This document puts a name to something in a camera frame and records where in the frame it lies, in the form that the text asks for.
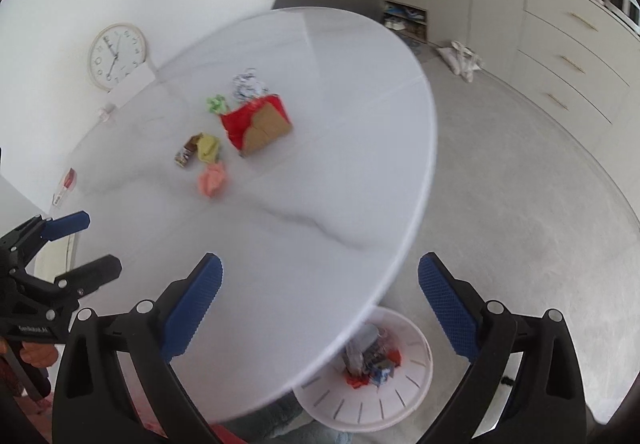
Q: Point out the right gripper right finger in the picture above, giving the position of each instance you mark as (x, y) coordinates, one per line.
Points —
(547, 400)

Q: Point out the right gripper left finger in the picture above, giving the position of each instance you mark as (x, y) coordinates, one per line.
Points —
(92, 403)

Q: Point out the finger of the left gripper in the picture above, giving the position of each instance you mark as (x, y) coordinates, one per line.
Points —
(67, 289)
(20, 245)

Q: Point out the pink paper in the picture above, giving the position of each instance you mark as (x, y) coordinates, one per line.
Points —
(212, 179)

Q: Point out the yellow green paper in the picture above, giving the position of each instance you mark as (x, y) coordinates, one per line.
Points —
(208, 148)

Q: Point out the orange red wrapper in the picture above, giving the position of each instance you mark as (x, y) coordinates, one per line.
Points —
(235, 123)

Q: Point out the brown paper bag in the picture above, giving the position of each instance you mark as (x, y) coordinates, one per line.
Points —
(266, 126)

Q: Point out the white printed paper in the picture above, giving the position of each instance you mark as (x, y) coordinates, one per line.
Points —
(247, 86)

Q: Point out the blue snack box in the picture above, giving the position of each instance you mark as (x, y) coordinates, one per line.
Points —
(380, 366)

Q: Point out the red paper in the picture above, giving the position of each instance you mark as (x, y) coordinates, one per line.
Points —
(356, 381)

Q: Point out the clear plastic barcode wrapper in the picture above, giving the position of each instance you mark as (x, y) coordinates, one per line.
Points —
(353, 353)

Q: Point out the white round trash bin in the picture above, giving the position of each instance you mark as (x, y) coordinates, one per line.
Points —
(327, 397)

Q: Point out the person's left hand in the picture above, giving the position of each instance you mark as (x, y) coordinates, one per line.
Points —
(38, 355)

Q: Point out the small red white box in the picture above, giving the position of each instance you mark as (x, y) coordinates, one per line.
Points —
(66, 185)

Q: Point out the white paper card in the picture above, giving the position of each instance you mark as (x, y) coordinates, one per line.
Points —
(133, 84)

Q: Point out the white drawer cabinet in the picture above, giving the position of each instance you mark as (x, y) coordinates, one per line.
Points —
(578, 63)

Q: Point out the white cloth bag on floor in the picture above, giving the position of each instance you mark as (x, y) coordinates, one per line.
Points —
(462, 61)

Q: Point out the white microwave oven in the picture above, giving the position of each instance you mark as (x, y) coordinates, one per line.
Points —
(627, 11)

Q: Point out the white round wall clock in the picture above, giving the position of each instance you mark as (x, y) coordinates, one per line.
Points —
(115, 53)

